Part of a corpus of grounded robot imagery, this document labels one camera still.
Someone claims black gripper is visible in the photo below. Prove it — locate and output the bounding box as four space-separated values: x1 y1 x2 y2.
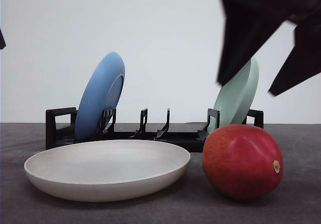
0 29 6 50

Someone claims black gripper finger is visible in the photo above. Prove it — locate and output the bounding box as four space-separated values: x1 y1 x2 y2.
217 0 289 85
269 23 321 96

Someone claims white plate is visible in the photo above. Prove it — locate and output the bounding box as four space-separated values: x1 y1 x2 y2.
24 140 191 202

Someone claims mint green plate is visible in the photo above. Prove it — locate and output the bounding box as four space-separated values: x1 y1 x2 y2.
209 58 259 131

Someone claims black plate rack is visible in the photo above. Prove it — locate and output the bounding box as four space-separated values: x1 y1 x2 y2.
45 107 264 153

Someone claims blue plate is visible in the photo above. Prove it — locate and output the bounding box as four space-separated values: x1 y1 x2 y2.
74 52 125 140

